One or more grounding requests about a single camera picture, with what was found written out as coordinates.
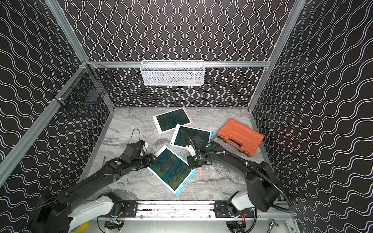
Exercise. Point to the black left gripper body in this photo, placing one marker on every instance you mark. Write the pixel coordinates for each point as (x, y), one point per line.
(148, 159)

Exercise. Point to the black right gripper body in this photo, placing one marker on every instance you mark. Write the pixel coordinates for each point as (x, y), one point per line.
(193, 142)

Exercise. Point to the blue writing tablet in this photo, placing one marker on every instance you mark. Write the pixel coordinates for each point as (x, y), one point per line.
(171, 169)
(183, 134)

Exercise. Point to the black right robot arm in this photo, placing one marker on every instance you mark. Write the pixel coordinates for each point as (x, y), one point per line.
(262, 192)

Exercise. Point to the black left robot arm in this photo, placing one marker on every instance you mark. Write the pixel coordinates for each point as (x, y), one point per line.
(53, 213)

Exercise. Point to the pink framed writing tablet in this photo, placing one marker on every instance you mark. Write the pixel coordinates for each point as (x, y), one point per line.
(166, 122)

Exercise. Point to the orange plastic tool case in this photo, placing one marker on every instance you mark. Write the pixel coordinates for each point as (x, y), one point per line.
(240, 136)

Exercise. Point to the yellow tape roll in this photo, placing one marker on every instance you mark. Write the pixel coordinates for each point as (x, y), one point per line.
(82, 228)

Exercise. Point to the metal wrench head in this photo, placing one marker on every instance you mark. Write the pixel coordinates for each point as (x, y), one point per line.
(272, 224)

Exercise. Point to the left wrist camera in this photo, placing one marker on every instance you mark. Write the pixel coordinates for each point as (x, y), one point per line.
(144, 145)

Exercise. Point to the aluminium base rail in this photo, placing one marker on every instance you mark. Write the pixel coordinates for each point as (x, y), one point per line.
(178, 210)

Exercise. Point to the black wire basket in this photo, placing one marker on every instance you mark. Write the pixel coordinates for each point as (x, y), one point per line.
(85, 98)

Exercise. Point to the white wire mesh basket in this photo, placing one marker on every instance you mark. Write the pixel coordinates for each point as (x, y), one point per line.
(173, 72)

